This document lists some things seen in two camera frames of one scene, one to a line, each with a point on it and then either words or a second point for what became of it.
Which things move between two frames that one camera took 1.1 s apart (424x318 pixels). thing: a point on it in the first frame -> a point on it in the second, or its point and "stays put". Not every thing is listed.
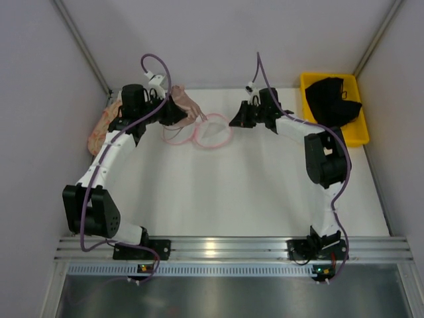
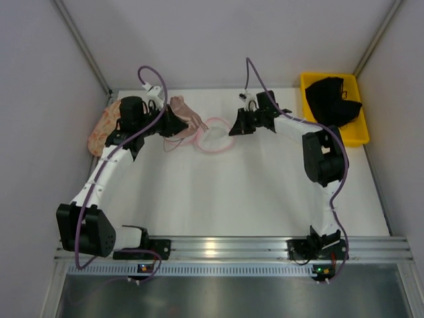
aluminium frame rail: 238,250 stays put
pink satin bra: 183,101 -> 195,123
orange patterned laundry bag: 96,138 stays put
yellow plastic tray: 355,133 stays put
